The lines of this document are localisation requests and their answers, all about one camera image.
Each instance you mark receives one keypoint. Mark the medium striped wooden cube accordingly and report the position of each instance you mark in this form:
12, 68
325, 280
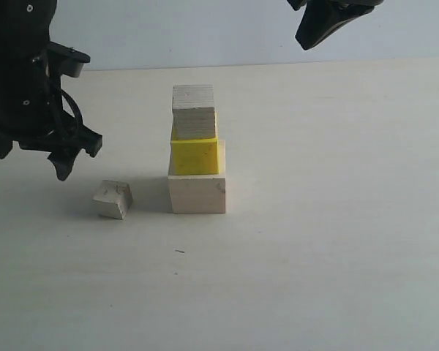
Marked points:
194, 113

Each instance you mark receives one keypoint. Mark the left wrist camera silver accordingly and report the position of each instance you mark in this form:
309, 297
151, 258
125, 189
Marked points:
64, 60

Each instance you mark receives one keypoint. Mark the large pale wooden cube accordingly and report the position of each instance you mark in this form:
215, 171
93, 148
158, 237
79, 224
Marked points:
199, 194

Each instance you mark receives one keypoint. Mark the small pale wooden cube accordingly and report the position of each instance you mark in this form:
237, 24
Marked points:
112, 199

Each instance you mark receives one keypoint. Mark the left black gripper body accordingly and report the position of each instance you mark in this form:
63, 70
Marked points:
34, 110

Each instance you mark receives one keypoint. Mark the yellow cube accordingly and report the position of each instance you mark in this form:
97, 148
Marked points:
193, 157

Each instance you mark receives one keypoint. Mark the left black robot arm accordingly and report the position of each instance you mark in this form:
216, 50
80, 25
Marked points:
25, 29

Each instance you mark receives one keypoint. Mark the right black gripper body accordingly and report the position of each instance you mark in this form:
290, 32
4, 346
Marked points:
359, 7

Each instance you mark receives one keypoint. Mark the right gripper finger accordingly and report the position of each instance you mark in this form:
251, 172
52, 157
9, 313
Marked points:
314, 29

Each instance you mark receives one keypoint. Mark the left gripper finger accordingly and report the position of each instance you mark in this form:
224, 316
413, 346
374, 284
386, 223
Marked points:
89, 141
63, 160

